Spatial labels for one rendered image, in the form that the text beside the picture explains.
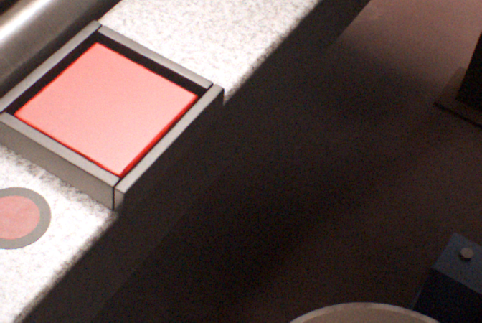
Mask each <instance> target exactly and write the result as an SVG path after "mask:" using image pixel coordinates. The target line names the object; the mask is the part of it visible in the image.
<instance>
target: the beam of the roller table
mask: <svg viewBox="0 0 482 323"><path fill-rule="evenodd" d="M370 1H371V0H122V1H120V2H119V3H118V4H116V5H115V6H114V7H113V8H112V9H111V10H110V11H109V12H107V14H106V15H104V16H103V17H101V18H100V19H99V20H98V22H100V23H101V24H102V25H106V26H107V27H110V28H111V29H114V31H116V32H118V33H120V34H122V35H124V36H126V37H128V38H130V39H132V40H134V41H136V42H138V43H140V44H142V45H144V46H146V47H148V48H149V49H150V50H153V51H154V52H157V53H159V54H160V55H163V56H164V57H167V58H169V59H170V60H173V61H174V62H177V63H178V64H180V65H183V67H185V68H187V69H189V70H191V71H193V72H195V73H196V74H199V75H201V76H203V77H205V78H207V79H209V80H211V81H212V82H213V83H217V84H218V85H220V86H222V87H223V88H224V89H225V96H224V103H223V111H222V113H221V114H220V115H219V117H218V118H217V119H215V121H214V122H213V123H212V124H211V125H210V126H209V128H208V129H207V130H206V131H205V132H204V133H203V134H202V135H201V136H200V137H199V139H198V140H196V141H195V142H194V143H193V144H192V145H191V146H190V147H189V149H188V150H187V151H186V152H185V153H184V154H183V155H182V157H181V158H180V159H179V160H178V161H177V162H176V163H175V164H174V165H173V166H172V167H171V168H170V169H169V171H168V172H167V173H166V174H165V175H164V176H163V177H162V178H161V179H160V180H159V181H158V182H157V183H156V184H155V185H154V186H153V187H152V188H151V189H150V190H149V192H148V194H147V195H146V196H145V197H144V198H143V199H141V200H140V201H139V203H138V204H137V205H136V206H135V207H134V208H133V209H132V210H131V211H130V213H129V214H128V215H127V216H125V217H123V216H122V215H119V214H118V213H117V212H116V211H115V209H114V210H112V209H111V208H109V207H108V206H106V205H103V204H102V203H100V202H98V201H97V200H95V199H93V198H92V197H90V196H88V195H86V194H84V193H82V191H80V190H79V189H77V188H75V187H73V186H72V185H71V184H68V183H66V182H64V181H63V180H61V179H59V178H58V177H56V176H55V175H53V174H52V173H51V172H48V171H47V170H45V169H43V168H41V167H39V166H38V165H36V164H35V163H33V162H31V161H29V160H27V159H25V158H24V157H23V156H22V155H20V154H18V153H16V152H15V151H13V150H11V149H9V148H7V147H6V146H4V145H3V144H1V143H0V189H2V188H6V187H26V188H29V189H33V190H35V191H37V192H38V193H39V194H41V196H43V197H44V198H45V199H46V201H47V202H48V204H49V205H50V207H51V211H52V220H51V223H50V226H49V227H48V229H47V231H46V233H45V234H44V235H43V236H42V237H41V238H40V239H39V240H37V241H35V242H34V243H32V244H29V245H26V247H24V248H18V249H13V250H5V249H0V323H90V322H91V320H92V319H93V317H94V316H95V315H96V314H97V313H98V312H99V311H100V310H101V308H102V307H103V306H104V305H106V304H107V302H108V301H109V299H110V298H111V297H112V295H114V293H115V292H116V291H117V290H118V289H119V288H120V287H121V286H122V285H123V284H124V283H125V281H126V280H127V279H128V277H129V276H130V275H131V274H132V273H133V272H134V271H135V270H136V269H137V268H138V266H139V265H140V263H141V262H143V261H144V259H145V258H146V257H147V256H148V255H149V253H150V252H151V251H152V250H153V249H154V248H155V247H156V245H157V244H158V243H159V241H161V240H162V239H163V238H164V237H165V235H166V234H167V233H168V232H169V231H170V229H171V228H172V227H173V226H174V225H175V223H176V222H177V221H178V220H180V219H181V217H182V216H183V215H184V214H185V213H186V211H187V210H188V209H189V208H190V207H191V205H192V204H193V203H194V202H195V201H196V199H198V198H199V197H200V196H201V195H202V193H203V191H205V189H206V188H207V187H208V186H209V185H210V184H211V183H212V181H213V180H214V179H215V178H217V176H218V175H219V173H220V172H221V171H222V170H223V169H224V168H225V167H226V166H227V164H228V163H229V162H230V161H231V160H232V159H233V157H234V156H235V155H236V154H237V153H238V152H239V150H240V149H241V148H242V147H243V146H244V145H245V144H246V143H247V142H248V141H249V139H250V137H251V136H252V135H254V134H255V132H256V131H257V130H258V129H259V128H260V127H261V126H262V125H263V124H264V122H265V121H266V119H267V118H268V117H269V116H270V114H271V113H273V112H274V111H275V109H276V108H277V107H278V106H279V105H280V104H281V103H282V101H283V100H284V99H285V97H286V96H287V95H288V94H289V93H291V91H292V90H293V89H294V88H295V87H296V86H297V84H298V83H299V82H300V81H301V79H302V78H303V77H304V76H305V75H306V73H307V72H308V71H310V70H311V69H312V67H313V66H314V65H315V64H316V63H317V61H318V60H319V59H320V58H321V57H322V55H323V54H324V53H325V52H326V51H327V50H328V49H329V47H330V46H331V45H332V44H333V43H334V42H335V41H336V40H337V39H338V38H339V36H340V35H341V34H342V33H343V32H344V30H345V29H346V28H347V27H348V26H349V25H350V24H351V23H352V22H353V21H354V19H355V18H356V17H357V16H358V15H359V13H360V11H361V10H362V9H363V8H364V7H365V6H366V5H367V4H368V3H369V2H370Z"/></svg>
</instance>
